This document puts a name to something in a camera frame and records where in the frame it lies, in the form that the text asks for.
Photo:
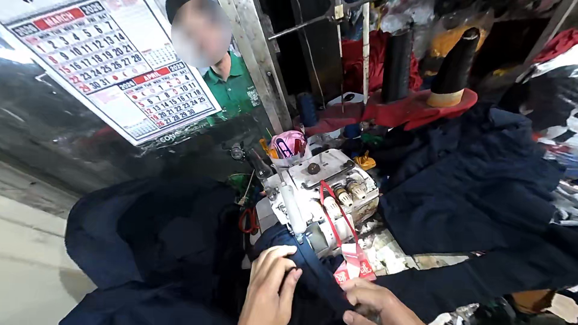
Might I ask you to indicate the person's left hand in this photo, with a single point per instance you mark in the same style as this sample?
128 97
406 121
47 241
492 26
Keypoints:
265 295

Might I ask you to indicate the person's right hand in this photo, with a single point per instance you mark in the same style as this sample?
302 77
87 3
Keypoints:
386 304

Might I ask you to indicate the person's right index finger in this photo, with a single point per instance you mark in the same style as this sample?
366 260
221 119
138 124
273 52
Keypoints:
363 295

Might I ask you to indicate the person's left index finger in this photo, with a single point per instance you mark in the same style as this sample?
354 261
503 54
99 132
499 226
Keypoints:
281 270

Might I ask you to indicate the person's right fingers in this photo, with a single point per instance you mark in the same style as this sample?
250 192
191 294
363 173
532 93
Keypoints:
354 283

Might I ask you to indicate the person's right thumb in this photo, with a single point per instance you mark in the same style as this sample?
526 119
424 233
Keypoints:
356 318

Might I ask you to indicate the person's left thumb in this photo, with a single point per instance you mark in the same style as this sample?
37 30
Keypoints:
289 290

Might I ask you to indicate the person's left fingers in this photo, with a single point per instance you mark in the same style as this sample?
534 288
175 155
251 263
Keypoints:
270 256

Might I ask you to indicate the dark blue garment with band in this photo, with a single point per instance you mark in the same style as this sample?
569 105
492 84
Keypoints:
316 282

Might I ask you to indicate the red ribbon with printed tag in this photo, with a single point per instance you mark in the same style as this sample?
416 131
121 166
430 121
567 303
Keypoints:
352 262

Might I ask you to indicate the white overlock sewing machine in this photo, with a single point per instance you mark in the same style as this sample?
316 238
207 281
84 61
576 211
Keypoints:
316 192

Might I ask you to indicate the clear glass bottle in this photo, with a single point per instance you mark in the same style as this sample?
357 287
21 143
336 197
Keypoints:
260 166

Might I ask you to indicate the large dark navy garment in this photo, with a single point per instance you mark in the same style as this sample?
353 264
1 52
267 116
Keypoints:
158 243

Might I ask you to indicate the yellow plastic piece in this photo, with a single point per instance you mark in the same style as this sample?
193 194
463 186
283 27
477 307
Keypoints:
365 161

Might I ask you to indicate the green thread tangle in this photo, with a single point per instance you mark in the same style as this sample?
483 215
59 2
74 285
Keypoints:
371 138

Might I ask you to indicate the pile of dark navy fabric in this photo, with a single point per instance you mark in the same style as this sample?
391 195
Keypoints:
469 189

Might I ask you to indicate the small blue thread spool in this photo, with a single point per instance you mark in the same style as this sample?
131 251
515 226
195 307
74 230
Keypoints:
352 131

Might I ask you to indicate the dark blue thread spool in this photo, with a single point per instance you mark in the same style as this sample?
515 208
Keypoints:
308 110

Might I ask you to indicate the green shirt portrait poster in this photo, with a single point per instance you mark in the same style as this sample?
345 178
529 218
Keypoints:
232 90

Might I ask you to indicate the red fabric strip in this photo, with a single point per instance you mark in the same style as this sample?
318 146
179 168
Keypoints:
393 109

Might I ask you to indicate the black thread cone, upright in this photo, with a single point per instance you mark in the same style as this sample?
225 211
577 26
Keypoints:
397 67

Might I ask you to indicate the bright red cloth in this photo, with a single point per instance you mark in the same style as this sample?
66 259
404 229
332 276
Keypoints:
375 54

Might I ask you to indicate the metal thread stand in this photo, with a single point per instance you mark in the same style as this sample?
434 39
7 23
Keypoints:
366 49

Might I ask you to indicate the calendar with red headings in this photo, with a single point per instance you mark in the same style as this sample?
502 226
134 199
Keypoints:
135 63

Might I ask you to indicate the black cone with tan base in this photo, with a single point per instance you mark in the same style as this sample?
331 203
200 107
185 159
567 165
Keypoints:
455 63

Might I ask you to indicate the pile of mixed fabric scraps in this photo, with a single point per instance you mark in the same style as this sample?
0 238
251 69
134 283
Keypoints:
557 122

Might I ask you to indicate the bag with orange contents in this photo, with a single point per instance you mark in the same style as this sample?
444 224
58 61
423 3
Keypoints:
456 38

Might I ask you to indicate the clear plastic bag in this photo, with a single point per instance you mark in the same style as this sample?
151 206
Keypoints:
406 16

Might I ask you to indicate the grey metal post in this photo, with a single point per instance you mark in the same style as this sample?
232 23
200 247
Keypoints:
257 58

